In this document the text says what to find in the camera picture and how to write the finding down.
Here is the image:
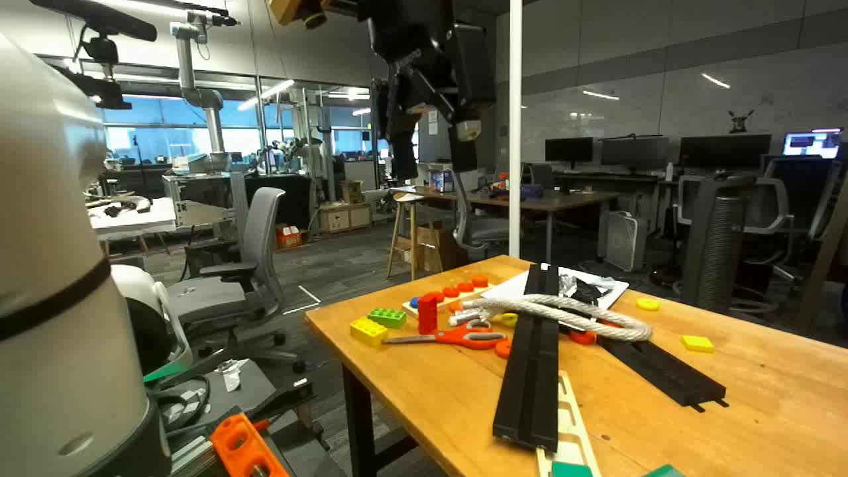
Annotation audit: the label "grey office chair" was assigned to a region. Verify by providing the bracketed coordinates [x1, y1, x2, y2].
[168, 186, 304, 374]

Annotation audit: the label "yellow token far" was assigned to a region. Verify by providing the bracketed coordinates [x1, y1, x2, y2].
[636, 297, 659, 311]

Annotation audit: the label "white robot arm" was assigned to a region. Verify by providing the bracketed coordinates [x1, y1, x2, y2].
[0, 36, 169, 477]

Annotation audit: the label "white vertical pole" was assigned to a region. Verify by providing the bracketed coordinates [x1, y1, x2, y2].
[508, 0, 522, 256]

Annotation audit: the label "green block on table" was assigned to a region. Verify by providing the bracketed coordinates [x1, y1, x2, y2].
[644, 463, 685, 477]

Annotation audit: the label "orange tool on floor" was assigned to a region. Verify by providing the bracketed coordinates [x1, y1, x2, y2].
[213, 413, 291, 477]

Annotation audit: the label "yellow lego brick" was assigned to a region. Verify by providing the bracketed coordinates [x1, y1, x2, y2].
[351, 319, 388, 346]

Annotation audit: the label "green lego brick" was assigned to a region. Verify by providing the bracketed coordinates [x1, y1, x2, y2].
[368, 308, 405, 329]

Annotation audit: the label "wooden peg holder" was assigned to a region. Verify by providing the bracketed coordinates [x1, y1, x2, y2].
[434, 275, 490, 311]

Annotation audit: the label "long black track piece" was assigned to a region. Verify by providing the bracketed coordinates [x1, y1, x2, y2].
[490, 260, 564, 455]

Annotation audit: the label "white rope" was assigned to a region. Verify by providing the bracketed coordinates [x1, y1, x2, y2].
[447, 292, 657, 345]

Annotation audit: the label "red cylinder block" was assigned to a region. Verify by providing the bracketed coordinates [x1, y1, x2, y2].
[420, 292, 441, 333]

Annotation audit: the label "white paper sheet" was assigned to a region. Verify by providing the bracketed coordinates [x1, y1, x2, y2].
[490, 264, 628, 311]

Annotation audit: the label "lit computer monitor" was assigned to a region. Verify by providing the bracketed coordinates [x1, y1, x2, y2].
[783, 128, 844, 158]

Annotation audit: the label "green block on rack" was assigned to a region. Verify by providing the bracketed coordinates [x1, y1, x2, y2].
[549, 460, 593, 477]

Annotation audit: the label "white wooden ladder rack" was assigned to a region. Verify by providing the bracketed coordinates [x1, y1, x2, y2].
[535, 374, 601, 477]

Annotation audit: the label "orange handled scissors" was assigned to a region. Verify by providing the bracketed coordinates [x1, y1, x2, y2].
[385, 329, 506, 349]

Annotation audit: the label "small yellow block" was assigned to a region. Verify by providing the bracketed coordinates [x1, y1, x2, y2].
[682, 333, 715, 352]

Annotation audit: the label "wooden stool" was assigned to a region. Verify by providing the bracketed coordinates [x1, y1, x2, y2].
[388, 193, 421, 278]

